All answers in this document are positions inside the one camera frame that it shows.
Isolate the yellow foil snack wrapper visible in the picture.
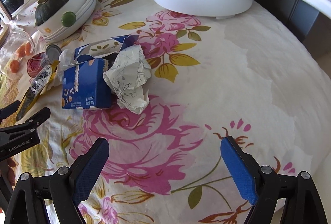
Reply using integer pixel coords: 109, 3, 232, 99
15, 60, 59, 122

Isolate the blue biscuit box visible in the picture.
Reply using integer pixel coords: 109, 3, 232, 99
62, 35, 138, 110

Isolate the white tissue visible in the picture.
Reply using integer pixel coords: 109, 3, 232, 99
58, 49, 74, 71

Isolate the printed paper wrapper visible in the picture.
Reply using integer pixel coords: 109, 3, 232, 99
103, 45, 151, 115

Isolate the orange fruit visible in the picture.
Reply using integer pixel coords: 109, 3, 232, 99
16, 45, 26, 58
9, 60, 20, 74
25, 42, 33, 56

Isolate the red crushed drink can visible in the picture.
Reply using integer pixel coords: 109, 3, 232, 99
26, 44, 62, 78

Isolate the clear glass jar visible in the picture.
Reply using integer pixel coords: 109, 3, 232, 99
1, 30, 35, 76

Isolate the floral tablecloth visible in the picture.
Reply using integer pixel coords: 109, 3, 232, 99
0, 0, 331, 224

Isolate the dark green pumpkin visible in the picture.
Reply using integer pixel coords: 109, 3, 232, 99
35, 0, 69, 26

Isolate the white bowl with green handle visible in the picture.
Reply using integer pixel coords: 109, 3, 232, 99
35, 0, 87, 36

